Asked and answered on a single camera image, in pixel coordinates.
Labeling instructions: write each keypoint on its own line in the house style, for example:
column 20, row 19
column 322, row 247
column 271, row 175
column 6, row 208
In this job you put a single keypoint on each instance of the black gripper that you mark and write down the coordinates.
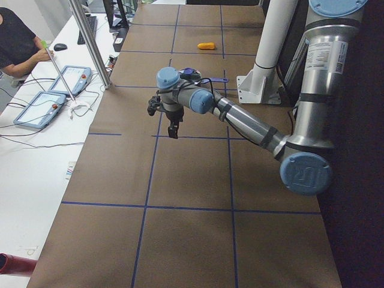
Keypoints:
column 174, row 115

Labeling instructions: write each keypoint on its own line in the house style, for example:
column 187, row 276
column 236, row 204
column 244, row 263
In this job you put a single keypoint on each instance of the yellow corn cob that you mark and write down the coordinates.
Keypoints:
column 206, row 46

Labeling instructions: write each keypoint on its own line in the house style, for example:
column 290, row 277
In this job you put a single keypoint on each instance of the glass pot lid blue knob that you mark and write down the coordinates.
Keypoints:
column 190, row 74

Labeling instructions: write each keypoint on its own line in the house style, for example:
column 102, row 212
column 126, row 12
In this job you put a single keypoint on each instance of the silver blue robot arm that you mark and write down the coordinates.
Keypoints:
column 330, row 25

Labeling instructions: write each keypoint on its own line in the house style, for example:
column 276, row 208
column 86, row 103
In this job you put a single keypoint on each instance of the person's hand on mouse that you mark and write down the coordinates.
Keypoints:
column 48, row 55

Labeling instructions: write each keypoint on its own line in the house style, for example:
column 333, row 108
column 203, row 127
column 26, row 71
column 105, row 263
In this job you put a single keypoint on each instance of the dark blue saucepan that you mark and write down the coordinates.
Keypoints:
column 208, row 82

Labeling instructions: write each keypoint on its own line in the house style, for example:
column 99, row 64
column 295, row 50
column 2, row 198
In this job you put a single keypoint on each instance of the black monitor stand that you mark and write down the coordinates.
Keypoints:
column 116, row 15

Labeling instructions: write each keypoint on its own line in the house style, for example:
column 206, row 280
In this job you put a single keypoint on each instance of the near teach pendant tablet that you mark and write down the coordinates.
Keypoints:
column 41, row 110

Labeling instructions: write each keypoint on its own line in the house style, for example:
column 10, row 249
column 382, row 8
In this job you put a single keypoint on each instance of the black computer mouse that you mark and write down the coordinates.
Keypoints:
column 60, row 47

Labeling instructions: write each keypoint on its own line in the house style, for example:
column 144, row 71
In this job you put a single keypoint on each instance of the thin metal rod stand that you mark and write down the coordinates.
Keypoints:
column 74, row 103

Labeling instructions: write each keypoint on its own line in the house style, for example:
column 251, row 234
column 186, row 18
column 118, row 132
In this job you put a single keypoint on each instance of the person in black shirt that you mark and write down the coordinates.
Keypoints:
column 21, row 50

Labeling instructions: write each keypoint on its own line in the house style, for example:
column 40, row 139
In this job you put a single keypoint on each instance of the red cylinder object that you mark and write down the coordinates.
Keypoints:
column 18, row 266

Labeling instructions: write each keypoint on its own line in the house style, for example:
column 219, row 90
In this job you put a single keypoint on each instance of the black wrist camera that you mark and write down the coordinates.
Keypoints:
column 155, row 105

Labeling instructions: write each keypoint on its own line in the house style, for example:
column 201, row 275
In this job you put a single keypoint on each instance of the white mounting post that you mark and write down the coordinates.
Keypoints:
column 260, row 85

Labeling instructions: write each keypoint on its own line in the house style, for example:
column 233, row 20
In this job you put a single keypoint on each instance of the aluminium frame post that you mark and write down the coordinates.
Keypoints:
column 90, row 42

